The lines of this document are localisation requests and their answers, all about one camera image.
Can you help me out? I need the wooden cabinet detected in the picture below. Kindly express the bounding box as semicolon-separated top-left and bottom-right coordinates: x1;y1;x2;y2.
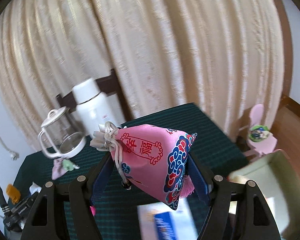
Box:
271;96;300;193

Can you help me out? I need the beige curtain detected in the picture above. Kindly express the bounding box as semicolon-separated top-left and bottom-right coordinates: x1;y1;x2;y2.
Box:
0;0;287;153

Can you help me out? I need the dark wooden chair back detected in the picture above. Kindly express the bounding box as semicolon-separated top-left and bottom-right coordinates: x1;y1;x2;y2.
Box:
56;69;133;123

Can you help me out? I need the white crumpled cloth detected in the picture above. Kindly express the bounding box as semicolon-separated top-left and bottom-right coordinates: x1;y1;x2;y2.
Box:
29;181;42;195

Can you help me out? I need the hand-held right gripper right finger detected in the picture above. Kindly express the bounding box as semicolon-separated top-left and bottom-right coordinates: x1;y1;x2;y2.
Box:
187;152;283;240

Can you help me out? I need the white hanging cord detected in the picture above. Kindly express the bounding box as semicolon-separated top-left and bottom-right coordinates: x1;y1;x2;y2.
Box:
0;120;17;161

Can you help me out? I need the glass kettle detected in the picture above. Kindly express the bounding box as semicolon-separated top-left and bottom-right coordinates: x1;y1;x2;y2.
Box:
38;106;87;159

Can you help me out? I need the tissue pack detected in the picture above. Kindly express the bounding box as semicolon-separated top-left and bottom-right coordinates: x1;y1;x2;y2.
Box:
137;197;199;240

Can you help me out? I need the pale pink cloth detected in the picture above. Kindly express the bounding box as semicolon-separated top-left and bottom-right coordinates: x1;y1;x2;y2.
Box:
51;157;80;180

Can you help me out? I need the pink toy chair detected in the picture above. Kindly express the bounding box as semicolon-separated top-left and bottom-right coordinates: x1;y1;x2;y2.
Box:
236;104;278;163

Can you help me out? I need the green plaid tablecloth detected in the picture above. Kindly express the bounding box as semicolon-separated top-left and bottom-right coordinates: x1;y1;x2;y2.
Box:
4;102;249;240

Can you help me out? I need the orange brown small pouch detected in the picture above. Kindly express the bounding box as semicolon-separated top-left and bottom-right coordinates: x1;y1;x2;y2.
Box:
6;184;21;204

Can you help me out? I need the round printed badge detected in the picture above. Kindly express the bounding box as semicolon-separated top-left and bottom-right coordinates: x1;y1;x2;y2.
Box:
249;124;269;140

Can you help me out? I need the pink drawstring pouch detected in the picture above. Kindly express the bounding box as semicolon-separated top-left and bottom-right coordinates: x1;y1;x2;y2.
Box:
90;121;198;210

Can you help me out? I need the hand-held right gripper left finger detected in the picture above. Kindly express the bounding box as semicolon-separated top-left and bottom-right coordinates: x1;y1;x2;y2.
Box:
20;151;114;240

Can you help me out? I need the white electric kettle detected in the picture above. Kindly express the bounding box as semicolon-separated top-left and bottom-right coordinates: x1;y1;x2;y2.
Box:
72;77;119;137

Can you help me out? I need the red cardboard box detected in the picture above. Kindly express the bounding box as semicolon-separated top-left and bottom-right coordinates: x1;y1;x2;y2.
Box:
227;149;300;240

